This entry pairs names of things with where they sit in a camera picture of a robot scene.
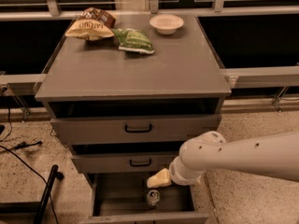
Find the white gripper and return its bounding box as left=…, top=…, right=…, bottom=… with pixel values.
left=147, top=156, right=204, bottom=189

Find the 7up soda can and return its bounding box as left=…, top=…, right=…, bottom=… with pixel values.
left=147, top=189, right=160, bottom=208

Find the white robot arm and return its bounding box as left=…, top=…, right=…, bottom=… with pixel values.
left=147, top=131, right=299, bottom=189

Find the grey bottom drawer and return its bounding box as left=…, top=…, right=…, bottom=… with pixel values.
left=79, top=172, right=208, bottom=224

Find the grey drawer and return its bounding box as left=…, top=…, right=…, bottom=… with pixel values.
left=72, top=141, right=183, bottom=174
left=79, top=172, right=208, bottom=224
left=48, top=97, right=222, bottom=147

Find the grey middle drawer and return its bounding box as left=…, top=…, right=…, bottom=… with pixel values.
left=72, top=141, right=183, bottom=174

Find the grey drawer cabinet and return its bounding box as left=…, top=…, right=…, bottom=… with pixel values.
left=36, top=15, right=231, bottom=224

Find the grey top drawer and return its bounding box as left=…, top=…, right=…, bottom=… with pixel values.
left=48, top=97, right=222, bottom=147

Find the green chip bag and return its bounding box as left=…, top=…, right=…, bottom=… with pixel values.
left=112, top=29, right=155, bottom=54

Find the white bowl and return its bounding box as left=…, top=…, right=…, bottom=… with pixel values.
left=149, top=14, right=184, bottom=35

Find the black stand leg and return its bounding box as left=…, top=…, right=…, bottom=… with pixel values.
left=0, top=164, right=64, bottom=224

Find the brown yellow chip bag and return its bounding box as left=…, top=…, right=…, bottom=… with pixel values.
left=65, top=7, right=116, bottom=41

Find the black middle drawer handle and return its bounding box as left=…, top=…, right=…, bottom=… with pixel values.
left=129, top=159, right=152, bottom=167

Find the black drawer handle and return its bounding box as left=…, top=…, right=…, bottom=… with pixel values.
left=124, top=124, right=152, bottom=133
left=129, top=159, right=152, bottom=167

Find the black top drawer handle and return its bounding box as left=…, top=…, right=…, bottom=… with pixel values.
left=124, top=124, right=152, bottom=133

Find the metal railing frame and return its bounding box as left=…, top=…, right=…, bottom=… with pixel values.
left=1, top=0, right=299, bottom=117

